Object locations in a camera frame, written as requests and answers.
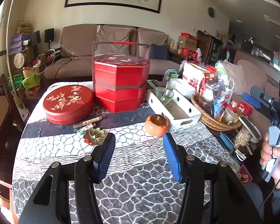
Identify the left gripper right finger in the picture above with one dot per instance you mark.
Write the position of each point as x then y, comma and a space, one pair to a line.
213, 193

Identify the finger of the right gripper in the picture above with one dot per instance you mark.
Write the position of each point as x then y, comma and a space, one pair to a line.
259, 94
251, 100

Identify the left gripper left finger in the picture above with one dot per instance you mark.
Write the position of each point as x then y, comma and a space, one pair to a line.
49, 202

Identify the orange persimmon ceramic jar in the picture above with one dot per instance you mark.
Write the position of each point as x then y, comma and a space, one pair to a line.
157, 125

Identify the clear glass leaf bowl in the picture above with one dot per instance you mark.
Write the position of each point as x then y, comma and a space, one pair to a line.
159, 92

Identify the glass jar with lid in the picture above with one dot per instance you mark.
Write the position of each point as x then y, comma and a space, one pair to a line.
242, 138

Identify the wicker basket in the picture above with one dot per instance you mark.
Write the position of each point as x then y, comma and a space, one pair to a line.
210, 121

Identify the red white snack bag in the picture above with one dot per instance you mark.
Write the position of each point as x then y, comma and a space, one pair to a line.
193, 75

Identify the brown flower-shaped dish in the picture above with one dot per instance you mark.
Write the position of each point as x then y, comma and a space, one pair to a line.
94, 136

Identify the green patterned small packet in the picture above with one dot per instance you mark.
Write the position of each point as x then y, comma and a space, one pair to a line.
83, 130

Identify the patterned grey white tablecloth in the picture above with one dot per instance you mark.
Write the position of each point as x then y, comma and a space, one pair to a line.
138, 188

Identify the white cardboard tray box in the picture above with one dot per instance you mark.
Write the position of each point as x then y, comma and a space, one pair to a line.
180, 112

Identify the incense stick tube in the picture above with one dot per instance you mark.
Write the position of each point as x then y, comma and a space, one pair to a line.
84, 123

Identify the white tissue pack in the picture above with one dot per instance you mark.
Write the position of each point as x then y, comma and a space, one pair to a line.
182, 86

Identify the cardboard box on shelf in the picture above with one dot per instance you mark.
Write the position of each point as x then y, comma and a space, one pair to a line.
187, 43

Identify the round red lacquer box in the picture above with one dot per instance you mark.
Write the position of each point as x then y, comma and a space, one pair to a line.
68, 104

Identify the dark grey remote control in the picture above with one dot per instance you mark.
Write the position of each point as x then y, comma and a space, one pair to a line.
153, 84

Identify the blue cushion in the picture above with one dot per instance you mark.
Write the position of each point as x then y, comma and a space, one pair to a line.
158, 51

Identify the green yellow bag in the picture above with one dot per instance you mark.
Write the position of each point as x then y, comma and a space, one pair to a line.
31, 81

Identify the red tiered octagonal box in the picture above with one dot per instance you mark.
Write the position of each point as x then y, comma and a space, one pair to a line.
119, 81

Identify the beige sofa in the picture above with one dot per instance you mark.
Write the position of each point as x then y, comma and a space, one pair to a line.
80, 43

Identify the round wall clock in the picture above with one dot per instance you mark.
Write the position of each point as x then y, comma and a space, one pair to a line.
211, 12

